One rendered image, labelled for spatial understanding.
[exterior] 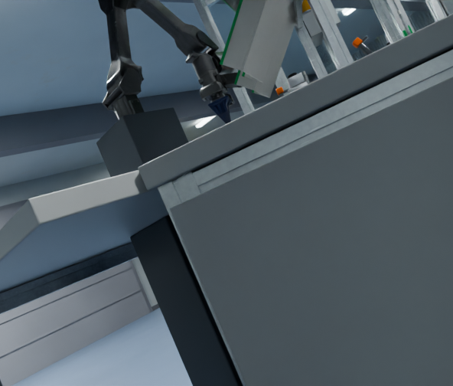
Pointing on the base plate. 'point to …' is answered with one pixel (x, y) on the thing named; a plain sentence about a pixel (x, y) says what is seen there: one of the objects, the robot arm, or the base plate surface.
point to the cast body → (295, 81)
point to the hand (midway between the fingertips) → (225, 113)
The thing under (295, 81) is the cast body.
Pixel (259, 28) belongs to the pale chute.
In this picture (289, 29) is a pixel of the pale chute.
